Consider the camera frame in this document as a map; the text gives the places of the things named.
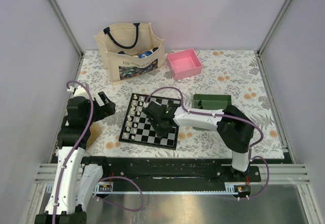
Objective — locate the blue white carton in bag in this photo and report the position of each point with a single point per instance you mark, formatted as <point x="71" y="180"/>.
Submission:
<point x="147" y="53"/>

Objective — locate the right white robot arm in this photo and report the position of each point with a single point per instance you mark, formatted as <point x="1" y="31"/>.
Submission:
<point x="235" y="129"/>

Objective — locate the aluminium frame post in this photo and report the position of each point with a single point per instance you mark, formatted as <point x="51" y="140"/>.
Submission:
<point x="285" y="6"/>
<point x="66" y="28"/>

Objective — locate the right aluminium frame post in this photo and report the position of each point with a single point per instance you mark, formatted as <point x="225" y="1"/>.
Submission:
<point x="285" y="6"/>

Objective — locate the green plastic tray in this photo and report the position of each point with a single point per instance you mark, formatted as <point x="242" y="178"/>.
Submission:
<point x="211" y="102"/>

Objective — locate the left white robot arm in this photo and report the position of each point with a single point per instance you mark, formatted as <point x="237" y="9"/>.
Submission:
<point x="76" y="175"/>

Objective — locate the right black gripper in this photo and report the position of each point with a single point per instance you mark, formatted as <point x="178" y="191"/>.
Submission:
<point x="160" y="133"/>

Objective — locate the black and white chessboard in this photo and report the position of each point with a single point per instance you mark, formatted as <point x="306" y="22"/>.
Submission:
<point x="145" y="135"/>

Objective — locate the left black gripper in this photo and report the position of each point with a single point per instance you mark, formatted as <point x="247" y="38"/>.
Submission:
<point x="107" y="109"/>

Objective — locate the pink plastic box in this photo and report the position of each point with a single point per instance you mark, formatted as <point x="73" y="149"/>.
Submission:
<point x="183" y="64"/>

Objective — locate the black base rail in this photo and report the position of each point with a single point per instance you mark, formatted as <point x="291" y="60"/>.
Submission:
<point x="172" y="174"/>

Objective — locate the cream canvas tote bag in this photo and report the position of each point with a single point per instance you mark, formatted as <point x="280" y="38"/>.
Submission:
<point x="119" y="44"/>

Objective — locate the left aluminium frame post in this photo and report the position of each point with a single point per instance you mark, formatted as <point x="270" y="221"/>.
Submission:
<point x="66" y="28"/>

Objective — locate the floral table mat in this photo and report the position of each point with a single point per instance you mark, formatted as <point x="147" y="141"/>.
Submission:
<point x="231" y="72"/>

